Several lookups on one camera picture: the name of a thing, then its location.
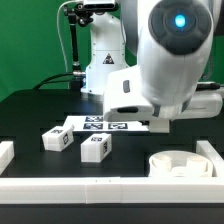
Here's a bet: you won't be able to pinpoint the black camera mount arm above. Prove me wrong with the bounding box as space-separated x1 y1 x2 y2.
64 3 93 89

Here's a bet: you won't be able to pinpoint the black cables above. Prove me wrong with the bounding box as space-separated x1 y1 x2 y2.
32 72 84 90

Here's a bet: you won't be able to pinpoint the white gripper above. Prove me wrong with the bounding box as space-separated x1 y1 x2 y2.
139 117 224 134

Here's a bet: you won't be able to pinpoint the white round stool seat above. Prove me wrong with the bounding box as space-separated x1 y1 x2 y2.
149 151 213 178

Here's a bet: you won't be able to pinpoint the white cable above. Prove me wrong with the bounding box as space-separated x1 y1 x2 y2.
56 0 84 74

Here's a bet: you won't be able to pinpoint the white U-shaped fence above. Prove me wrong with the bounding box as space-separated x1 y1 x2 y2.
0 141 224 204

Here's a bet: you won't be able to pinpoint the white marker sheet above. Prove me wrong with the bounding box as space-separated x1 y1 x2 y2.
64 115 148 132

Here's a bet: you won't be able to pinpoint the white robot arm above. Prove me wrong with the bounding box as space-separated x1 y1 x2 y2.
84 0 224 132

